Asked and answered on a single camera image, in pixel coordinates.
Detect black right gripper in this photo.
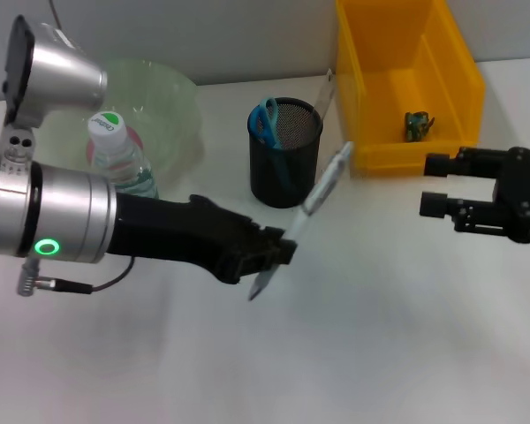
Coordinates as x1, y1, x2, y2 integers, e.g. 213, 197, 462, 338
419, 146, 530, 244

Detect blue scissors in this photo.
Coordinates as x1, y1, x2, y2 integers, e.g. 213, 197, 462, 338
249, 97, 295, 193

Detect clear plastic ruler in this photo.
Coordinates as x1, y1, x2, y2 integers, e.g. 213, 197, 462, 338
311, 68, 337, 121

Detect silver pen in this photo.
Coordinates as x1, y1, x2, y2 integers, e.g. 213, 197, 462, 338
246, 140, 355, 303

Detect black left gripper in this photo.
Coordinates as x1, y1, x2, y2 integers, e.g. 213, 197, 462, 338
107, 193, 298, 284

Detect yellow plastic bin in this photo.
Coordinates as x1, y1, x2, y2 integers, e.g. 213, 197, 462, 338
334, 0, 486, 174

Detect clear bottle green label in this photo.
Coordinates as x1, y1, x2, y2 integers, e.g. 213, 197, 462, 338
87, 110, 161, 201

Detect black mesh pen cup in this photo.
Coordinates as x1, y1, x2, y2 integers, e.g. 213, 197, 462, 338
246, 97, 324, 209

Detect black braided wall cable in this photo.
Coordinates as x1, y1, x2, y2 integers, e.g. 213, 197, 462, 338
49, 0, 64, 30

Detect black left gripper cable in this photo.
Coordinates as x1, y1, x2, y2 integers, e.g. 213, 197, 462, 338
38, 254, 137, 295

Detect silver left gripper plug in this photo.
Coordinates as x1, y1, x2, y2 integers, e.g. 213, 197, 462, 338
16, 259, 44, 298

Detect green glass fruit bowl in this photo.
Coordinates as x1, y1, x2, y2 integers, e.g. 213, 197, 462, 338
34, 59, 204, 191

